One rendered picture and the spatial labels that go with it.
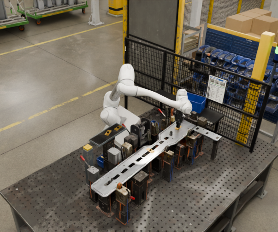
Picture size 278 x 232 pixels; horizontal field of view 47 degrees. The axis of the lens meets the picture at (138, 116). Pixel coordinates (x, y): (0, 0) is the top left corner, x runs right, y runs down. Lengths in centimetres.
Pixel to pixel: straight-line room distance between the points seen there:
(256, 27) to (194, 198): 499
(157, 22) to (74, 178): 299
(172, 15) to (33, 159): 290
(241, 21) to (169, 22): 232
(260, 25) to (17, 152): 531
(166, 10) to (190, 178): 278
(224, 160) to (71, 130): 252
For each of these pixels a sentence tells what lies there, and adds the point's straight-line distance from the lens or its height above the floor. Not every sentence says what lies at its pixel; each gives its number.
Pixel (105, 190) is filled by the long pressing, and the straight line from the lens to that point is 273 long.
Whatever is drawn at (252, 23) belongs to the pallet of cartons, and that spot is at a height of 92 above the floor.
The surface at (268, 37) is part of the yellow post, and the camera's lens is 328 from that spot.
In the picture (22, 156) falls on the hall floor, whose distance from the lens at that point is 480.
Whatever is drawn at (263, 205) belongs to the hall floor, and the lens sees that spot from 426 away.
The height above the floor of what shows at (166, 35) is 126.
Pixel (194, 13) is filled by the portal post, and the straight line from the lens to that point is 733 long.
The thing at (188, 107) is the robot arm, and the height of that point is 142.
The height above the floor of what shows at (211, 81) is 137.
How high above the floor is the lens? 298
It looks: 33 degrees down
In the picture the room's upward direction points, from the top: 2 degrees clockwise
